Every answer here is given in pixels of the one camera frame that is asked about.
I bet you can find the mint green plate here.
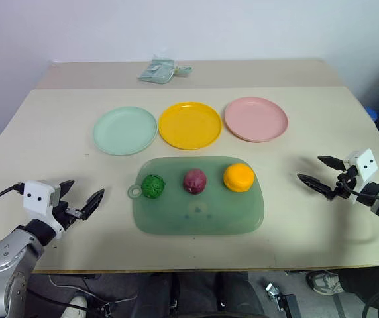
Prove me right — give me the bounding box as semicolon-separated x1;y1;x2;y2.
92;105;158;156

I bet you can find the clear plastic bag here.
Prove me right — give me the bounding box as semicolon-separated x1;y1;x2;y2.
137;58;176;84

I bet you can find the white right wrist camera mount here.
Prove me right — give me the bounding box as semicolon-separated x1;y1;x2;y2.
343;148;378;203

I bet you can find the orange round fruit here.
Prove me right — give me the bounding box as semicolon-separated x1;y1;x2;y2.
223;163;256;193

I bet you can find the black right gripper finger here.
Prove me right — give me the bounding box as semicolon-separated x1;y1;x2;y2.
296;172;335;200
317;155;346;171

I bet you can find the pink plate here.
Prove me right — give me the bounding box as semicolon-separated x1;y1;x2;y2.
223;96;290;143

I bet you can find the yellow plate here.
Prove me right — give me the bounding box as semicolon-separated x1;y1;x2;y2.
158;101;223;150

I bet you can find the translucent green cutting board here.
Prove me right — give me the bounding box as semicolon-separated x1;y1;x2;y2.
127;156;265;236

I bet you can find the white shoe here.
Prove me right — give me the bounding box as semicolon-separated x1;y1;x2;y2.
59;295;89;318

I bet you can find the dark trouser leg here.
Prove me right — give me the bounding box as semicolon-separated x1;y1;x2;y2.
337;268;379;307

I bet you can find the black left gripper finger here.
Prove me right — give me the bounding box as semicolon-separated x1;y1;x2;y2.
81;188;106;220
58;179;76;202

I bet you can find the dark rounded shape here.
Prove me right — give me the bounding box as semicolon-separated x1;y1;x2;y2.
171;271;265;318

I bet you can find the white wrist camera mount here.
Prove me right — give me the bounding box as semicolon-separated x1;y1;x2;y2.
17;180;66;240
343;148;378;203

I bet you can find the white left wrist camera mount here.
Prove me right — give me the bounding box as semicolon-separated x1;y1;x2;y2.
17;180;66;240

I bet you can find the silver metal clamp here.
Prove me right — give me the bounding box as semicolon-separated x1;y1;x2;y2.
264;282;286;299

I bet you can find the purple round fruit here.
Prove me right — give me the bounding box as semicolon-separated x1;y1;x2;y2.
183;168;208;195

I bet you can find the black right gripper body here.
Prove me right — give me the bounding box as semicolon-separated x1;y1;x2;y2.
326;165;360;201

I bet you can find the green toy vegetable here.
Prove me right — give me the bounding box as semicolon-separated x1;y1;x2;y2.
140;174;167;199

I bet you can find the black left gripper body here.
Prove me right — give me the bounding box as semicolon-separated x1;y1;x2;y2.
52;199;85;233

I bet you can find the grey sneaker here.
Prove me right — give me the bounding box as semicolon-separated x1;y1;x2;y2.
306;269;346;297

